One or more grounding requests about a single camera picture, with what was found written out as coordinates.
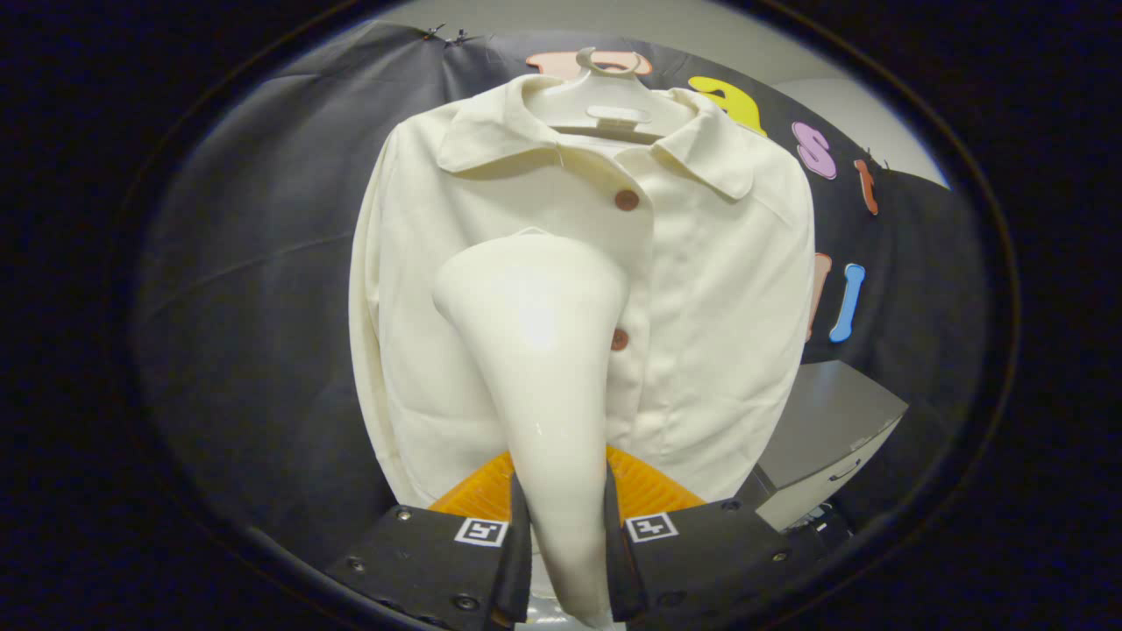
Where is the white garment steamer head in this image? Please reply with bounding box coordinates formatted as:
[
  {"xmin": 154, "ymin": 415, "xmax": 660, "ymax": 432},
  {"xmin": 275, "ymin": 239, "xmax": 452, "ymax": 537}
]
[{"xmin": 432, "ymin": 230, "xmax": 632, "ymax": 628}]

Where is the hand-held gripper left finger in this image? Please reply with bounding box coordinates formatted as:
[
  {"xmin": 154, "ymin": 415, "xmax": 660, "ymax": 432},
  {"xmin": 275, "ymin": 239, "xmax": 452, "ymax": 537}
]
[{"xmin": 324, "ymin": 451, "xmax": 533, "ymax": 631}]

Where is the cream button shirt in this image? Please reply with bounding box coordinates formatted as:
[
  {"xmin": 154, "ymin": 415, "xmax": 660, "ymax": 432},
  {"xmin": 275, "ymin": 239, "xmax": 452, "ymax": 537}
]
[{"xmin": 349, "ymin": 70, "xmax": 816, "ymax": 511}]

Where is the grey and white cabinet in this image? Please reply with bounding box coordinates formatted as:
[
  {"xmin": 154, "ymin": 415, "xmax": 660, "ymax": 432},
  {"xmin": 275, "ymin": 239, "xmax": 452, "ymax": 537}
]
[{"xmin": 736, "ymin": 359, "xmax": 910, "ymax": 533}]

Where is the white plastic clothes hanger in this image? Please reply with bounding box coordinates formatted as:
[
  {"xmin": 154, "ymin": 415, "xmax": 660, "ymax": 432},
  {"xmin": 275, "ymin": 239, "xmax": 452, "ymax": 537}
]
[{"xmin": 524, "ymin": 47, "xmax": 695, "ymax": 143}]

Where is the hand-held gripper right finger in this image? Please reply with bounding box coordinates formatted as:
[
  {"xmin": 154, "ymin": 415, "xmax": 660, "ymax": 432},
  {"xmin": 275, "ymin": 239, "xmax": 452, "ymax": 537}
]
[{"xmin": 603, "ymin": 443, "xmax": 827, "ymax": 628}]

